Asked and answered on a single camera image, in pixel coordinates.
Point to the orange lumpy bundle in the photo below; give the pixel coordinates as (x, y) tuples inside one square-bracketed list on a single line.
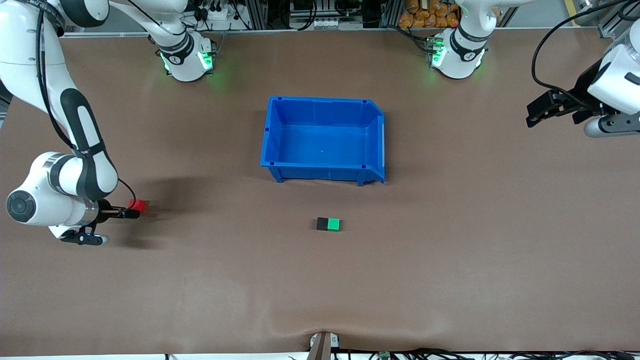
[(430, 12)]

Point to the white power strip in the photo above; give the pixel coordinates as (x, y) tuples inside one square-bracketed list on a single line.
[(217, 19)]

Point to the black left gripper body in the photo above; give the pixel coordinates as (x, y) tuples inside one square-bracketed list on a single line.
[(583, 89)]

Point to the silver table edge rail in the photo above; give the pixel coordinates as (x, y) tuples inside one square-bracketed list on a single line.
[(325, 31)]

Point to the green cube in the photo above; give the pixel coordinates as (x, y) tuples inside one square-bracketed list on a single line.
[(333, 224)]

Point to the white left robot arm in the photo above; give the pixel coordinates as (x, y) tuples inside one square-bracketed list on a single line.
[(457, 60)]

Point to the small green connector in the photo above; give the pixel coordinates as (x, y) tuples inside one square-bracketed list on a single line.
[(384, 355)]

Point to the black cube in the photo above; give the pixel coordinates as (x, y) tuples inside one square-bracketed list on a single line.
[(322, 223)]

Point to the aluminium frame profile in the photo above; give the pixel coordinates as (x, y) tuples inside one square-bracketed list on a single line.
[(606, 26), (390, 12), (252, 12)]

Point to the brown post with grey bracket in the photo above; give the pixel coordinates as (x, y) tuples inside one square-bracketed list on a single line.
[(320, 347)]

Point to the blue plastic storage bin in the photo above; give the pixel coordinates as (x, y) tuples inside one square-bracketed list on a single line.
[(320, 145)]

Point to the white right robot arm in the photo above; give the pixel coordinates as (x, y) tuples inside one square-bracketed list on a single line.
[(75, 175)]

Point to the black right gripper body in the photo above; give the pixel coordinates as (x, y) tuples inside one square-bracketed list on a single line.
[(104, 207)]

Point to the red cube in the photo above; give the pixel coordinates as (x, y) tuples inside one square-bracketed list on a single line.
[(138, 204)]

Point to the white terminal block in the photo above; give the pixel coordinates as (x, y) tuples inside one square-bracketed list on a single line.
[(335, 23)]

